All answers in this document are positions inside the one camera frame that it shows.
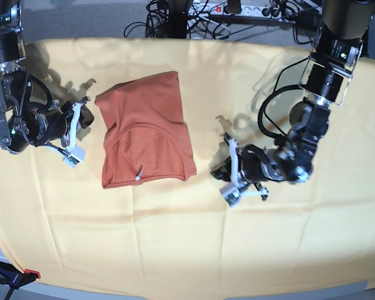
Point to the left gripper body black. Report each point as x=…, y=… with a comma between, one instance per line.
x=257, y=166

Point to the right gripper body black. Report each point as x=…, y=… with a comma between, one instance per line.
x=51, y=125

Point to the orange T-shirt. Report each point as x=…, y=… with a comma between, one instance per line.
x=146, y=136

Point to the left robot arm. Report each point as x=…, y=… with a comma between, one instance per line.
x=335, y=52

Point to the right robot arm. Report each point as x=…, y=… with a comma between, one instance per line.
x=29, y=115

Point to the yellow table cloth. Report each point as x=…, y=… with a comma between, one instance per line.
x=172, y=239

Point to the white power strip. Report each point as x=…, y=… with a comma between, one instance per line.
x=249, y=14

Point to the black bar clamp red pad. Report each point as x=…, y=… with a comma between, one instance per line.
x=15, y=279

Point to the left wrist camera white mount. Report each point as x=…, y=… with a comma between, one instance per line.
x=239, y=186

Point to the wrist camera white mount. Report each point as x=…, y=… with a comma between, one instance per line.
x=72, y=154
x=239, y=186

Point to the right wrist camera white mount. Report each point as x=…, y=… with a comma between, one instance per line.
x=72, y=154

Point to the black centre stand post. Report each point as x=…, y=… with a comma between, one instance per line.
x=177, y=18

